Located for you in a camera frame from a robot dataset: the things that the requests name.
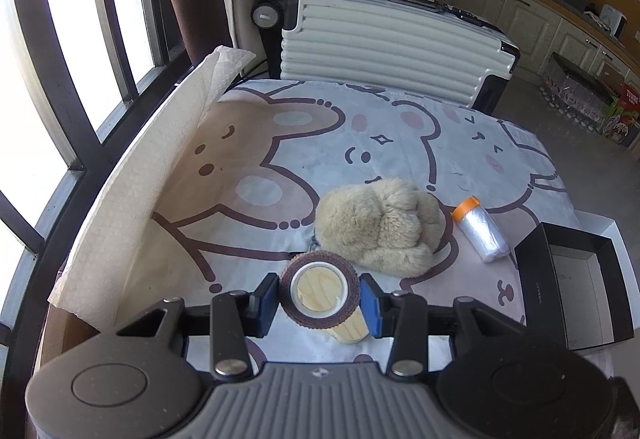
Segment cream kitchen cabinets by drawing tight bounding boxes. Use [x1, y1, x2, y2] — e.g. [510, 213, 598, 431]
[438, 0, 639, 88]

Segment pack of water bottles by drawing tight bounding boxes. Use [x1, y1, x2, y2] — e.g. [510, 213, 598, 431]
[541, 52, 614, 132]

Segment white toaster appliance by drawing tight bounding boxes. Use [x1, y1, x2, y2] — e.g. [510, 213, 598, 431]
[599, 4, 627, 40]

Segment red green snack box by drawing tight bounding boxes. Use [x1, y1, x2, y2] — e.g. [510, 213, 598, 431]
[601, 84, 639, 144]

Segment plastic roll with orange cap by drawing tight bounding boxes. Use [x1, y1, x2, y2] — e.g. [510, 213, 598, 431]
[451, 196, 510, 263]

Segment white ribbed suitcase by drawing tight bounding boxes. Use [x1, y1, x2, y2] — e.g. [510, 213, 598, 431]
[252, 0, 521, 114]

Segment wooden cylinder with brown tape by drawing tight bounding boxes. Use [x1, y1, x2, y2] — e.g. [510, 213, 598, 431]
[279, 251, 369, 345]

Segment white cardboard tray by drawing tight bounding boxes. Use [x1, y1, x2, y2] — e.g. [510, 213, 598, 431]
[575, 211, 640, 329]

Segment beige plush toy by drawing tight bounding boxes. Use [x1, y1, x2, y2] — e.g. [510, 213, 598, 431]
[314, 178, 446, 277]

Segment black cardboard box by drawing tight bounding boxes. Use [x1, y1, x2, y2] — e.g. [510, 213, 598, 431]
[515, 222, 634, 351]

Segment white quilted foam sheet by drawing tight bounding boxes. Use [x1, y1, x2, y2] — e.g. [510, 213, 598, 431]
[48, 46, 256, 331]

